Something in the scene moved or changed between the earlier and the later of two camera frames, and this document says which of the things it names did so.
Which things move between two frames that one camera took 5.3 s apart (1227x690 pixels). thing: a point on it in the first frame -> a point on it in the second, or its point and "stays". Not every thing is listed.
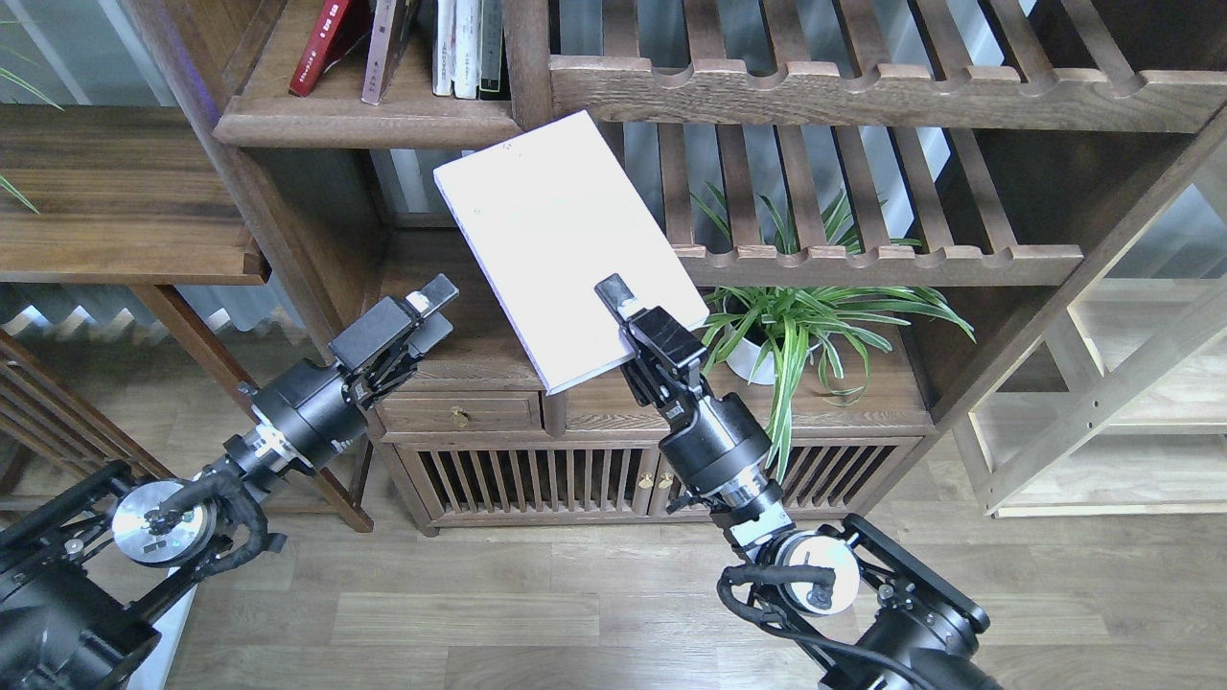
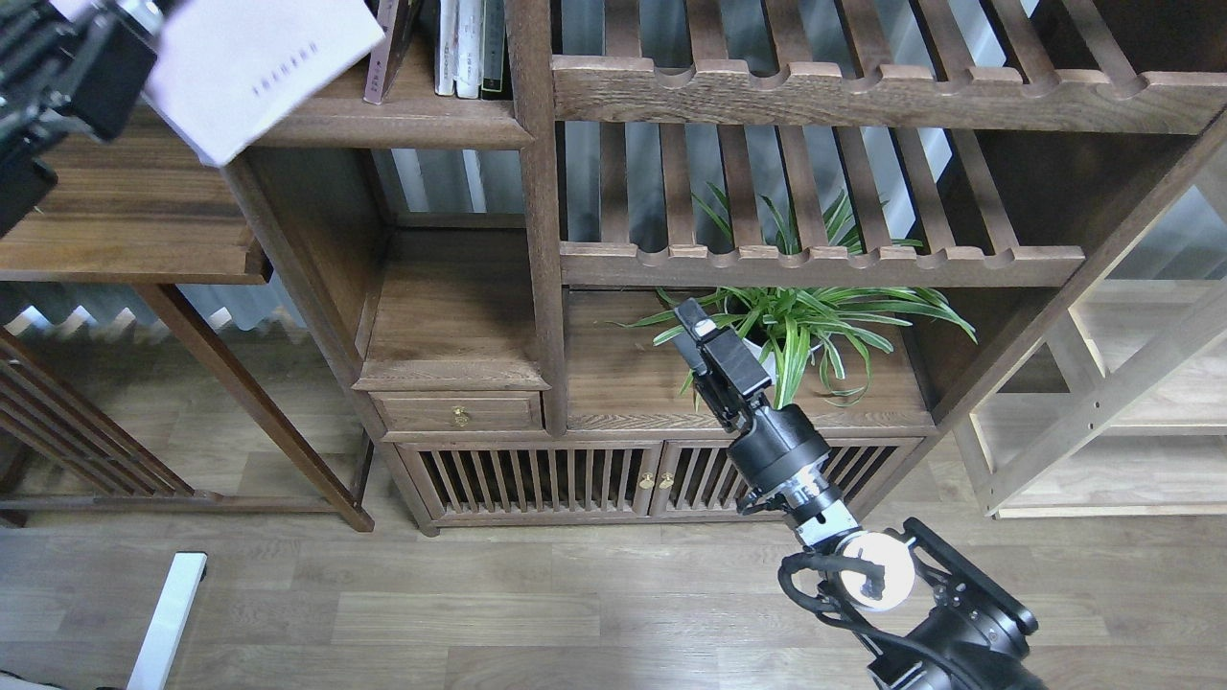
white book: (467, 48) stays
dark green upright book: (490, 45) stays
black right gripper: (659, 369) -> (733, 379)
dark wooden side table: (131, 195) stays
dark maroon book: (392, 28) stays
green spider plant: (837, 322) stays
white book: (444, 47) stays
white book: (550, 211) -> (231, 73)
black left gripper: (376, 352) -> (92, 63)
